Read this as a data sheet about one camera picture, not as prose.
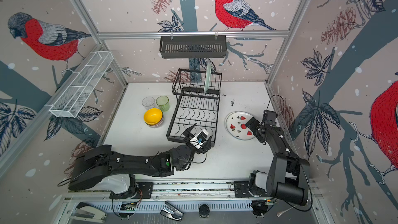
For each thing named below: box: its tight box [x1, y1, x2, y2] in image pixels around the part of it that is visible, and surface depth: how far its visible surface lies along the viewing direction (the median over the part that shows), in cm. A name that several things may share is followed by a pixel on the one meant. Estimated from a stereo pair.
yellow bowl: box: [143, 107, 164, 126], surface depth 95 cm
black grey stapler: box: [69, 202, 108, 224], surface depth 68 cm
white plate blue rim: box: [224, 110, 256, 141], surface depth 97 cm
